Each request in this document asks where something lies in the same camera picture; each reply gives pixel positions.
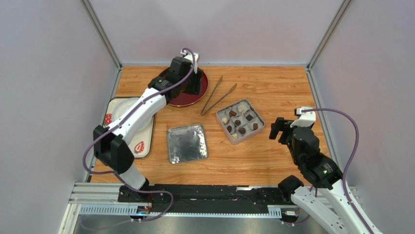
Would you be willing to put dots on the silver square tin lid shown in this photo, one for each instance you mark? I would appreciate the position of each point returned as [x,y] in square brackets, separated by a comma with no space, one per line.
[186,144]

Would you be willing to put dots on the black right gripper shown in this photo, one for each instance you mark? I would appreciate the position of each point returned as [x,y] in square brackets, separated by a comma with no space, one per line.
[282,128]

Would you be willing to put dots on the pink square chocolate tin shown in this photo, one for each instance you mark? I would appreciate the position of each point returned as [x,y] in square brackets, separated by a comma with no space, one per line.
[249,109]

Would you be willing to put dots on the strawberry pattern rectangular tray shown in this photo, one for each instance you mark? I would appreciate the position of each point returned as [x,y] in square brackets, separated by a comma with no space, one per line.
[141,144]

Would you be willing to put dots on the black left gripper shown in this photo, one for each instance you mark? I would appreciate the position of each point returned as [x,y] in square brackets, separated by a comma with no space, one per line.
[197,78]

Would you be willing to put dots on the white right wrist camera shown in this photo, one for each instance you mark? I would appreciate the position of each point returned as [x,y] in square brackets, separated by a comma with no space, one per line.
[306,117]

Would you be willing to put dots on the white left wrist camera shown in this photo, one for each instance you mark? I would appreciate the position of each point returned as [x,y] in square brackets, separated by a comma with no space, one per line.
[192,57]

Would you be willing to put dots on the white scalloped plate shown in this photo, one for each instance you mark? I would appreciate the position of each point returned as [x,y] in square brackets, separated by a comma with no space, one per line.
[117,107]

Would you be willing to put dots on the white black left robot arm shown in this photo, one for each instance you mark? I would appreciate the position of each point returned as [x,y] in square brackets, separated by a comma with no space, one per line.
[111,143]

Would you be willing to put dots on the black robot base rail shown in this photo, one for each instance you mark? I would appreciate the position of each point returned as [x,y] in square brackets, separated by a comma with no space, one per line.
[212,200]

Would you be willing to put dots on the dark red round tray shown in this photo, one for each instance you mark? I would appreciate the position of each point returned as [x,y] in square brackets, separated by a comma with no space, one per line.
[191,99]

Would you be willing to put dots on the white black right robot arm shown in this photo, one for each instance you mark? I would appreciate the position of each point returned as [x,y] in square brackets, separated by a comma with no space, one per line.
[345,216]

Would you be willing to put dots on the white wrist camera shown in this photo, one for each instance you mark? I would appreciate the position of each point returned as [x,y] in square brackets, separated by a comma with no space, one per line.
[192,57]
[306,117]

